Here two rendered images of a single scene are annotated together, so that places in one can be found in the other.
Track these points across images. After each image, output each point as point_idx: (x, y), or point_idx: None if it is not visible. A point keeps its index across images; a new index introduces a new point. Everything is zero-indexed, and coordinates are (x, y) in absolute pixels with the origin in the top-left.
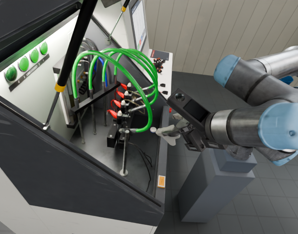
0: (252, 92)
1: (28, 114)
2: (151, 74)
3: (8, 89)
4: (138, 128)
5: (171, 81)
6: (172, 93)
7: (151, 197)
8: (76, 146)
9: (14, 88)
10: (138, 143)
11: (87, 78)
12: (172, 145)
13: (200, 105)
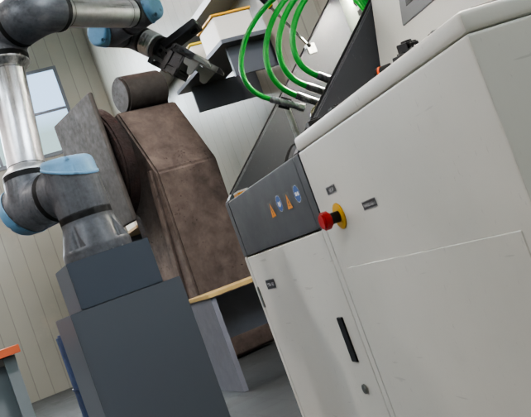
0: None
1: (315, 31)
2: (267, 25)
3: (357, 12)
4: (268, 96)
5: (328, 112)
6: (197, 21)
7: (240, 176)
8: (293, 73)
9: (361, 14)
10: None
11: None
12: (203, 83)
13: (173, 32)
